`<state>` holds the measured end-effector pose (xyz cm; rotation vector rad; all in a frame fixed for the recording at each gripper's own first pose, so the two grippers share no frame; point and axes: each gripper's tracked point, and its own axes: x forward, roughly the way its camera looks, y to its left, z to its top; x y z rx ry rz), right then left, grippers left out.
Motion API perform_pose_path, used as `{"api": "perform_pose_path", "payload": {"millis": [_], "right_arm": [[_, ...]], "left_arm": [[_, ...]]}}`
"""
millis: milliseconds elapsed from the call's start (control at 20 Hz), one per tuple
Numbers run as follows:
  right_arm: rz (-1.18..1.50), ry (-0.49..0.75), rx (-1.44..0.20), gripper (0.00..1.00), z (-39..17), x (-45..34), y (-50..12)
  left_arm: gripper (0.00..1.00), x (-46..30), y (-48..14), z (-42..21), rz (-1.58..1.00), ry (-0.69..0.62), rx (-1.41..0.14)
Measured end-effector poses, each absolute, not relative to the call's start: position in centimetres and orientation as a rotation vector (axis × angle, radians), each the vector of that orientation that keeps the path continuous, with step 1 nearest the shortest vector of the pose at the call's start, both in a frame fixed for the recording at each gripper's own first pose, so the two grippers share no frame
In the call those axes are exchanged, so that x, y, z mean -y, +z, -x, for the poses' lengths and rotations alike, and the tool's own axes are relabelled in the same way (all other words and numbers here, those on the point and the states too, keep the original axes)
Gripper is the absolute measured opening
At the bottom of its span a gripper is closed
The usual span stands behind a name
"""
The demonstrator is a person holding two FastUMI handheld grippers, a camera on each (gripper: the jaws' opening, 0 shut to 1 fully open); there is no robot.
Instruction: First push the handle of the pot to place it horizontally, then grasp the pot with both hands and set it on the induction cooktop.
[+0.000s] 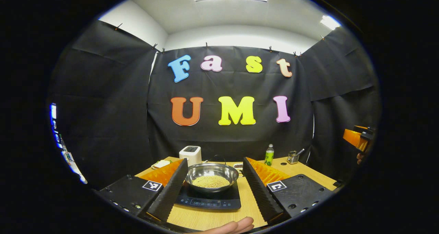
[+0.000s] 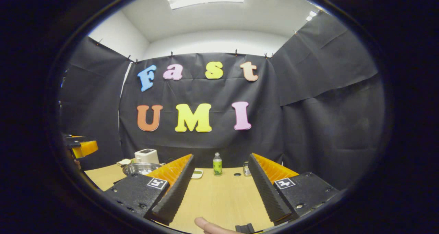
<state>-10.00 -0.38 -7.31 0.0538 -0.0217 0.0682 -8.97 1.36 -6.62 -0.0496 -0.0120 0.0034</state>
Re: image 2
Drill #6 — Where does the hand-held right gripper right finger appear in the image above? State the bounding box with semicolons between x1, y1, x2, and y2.
248;153;340;226

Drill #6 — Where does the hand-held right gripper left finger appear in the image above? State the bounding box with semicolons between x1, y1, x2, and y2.
105;154;195;226

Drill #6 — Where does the stainless steel pot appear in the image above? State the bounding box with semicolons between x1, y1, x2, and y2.
122;163;162;176

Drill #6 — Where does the white toaster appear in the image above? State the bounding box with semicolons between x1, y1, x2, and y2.
134;149;160;165

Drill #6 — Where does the green label bottle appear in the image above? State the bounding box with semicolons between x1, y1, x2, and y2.
213;152;223;176

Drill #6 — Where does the black backdrop cloth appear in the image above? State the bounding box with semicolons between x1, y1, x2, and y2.
58;11;386;190

